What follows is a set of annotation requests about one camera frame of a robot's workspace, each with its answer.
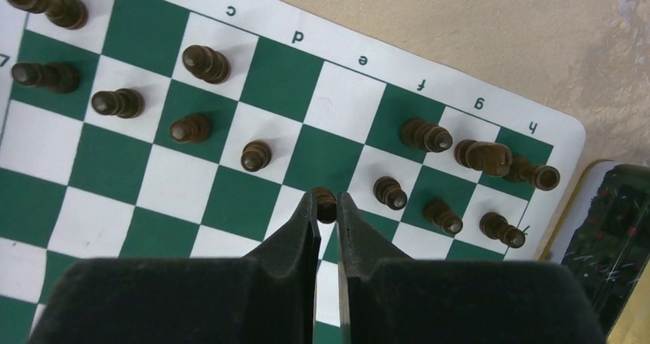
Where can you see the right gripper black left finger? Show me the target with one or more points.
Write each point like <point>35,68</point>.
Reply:
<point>266,296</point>

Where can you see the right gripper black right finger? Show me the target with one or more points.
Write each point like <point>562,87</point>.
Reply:
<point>388,297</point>

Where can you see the dark wooden pawn piece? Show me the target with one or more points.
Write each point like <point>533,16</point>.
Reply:
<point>255,156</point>
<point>193,128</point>
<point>206,64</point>
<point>56,77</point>
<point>389,192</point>
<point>326,204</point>
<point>439,213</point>
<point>125,103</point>

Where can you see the dark wooden bishop piece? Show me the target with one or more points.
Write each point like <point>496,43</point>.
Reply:
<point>425,136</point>

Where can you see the dark wooden knight piece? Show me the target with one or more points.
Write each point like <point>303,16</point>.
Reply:
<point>493,159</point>

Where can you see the dark rook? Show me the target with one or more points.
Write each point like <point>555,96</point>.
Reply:
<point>69,14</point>
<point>542,177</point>

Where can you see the green white chess board mat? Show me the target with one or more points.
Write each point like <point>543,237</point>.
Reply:
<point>329,102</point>

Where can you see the gold tin with light pieces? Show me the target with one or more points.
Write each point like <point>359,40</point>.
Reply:
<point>602,236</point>

